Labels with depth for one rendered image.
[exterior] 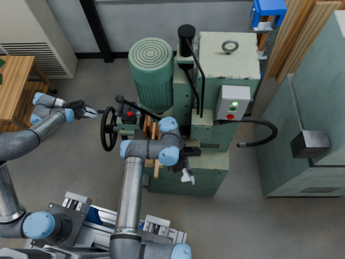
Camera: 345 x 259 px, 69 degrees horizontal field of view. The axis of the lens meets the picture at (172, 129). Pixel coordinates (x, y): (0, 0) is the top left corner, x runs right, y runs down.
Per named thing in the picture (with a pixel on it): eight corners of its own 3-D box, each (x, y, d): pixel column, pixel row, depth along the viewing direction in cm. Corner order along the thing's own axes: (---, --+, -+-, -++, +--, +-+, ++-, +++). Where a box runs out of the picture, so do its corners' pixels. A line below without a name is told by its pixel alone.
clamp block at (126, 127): (122, 109, 158) (119, 102, 150) (144, 110, 157) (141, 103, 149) (119, 130, 152) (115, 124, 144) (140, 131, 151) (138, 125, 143)
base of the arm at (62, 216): (64, 247, 129) (56, 247, 120) (39, 239, 131) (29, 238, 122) (77, 218, 135) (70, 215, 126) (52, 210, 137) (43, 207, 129)
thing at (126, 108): (120, 104, 149) (118, 99, 144) (139, 105, 149) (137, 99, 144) (117, 123, 144) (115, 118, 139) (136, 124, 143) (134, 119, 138)
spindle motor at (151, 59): (141, 82, 127) (130, 35, 99) (176, 84, 126) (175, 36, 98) (137, 113, 119) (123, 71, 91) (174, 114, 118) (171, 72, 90)
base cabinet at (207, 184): (153, 145, 241) (142, 107, 177) (213, 148, 237) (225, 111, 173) (147, 192, 221) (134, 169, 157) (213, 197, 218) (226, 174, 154)
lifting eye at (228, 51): (220, 51, 92) (223, 37, 86) (236, 51, 91) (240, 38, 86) (220, 54, 91) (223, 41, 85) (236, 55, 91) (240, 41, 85)
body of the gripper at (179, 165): (168, 164, 119) (161, 147, 111) (184, 156, 120) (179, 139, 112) (174, 174, 113) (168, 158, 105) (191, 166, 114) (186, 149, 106)
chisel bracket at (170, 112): (152, 112, 143) (151, 105, 135) (176, 113, 142) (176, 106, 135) (151, 124, 140) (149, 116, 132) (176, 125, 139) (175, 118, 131)
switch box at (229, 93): (216, 107, 105) (221, 84, 90) (240, 108, 104) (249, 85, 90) (216, 119, 102) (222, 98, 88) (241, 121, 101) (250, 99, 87)
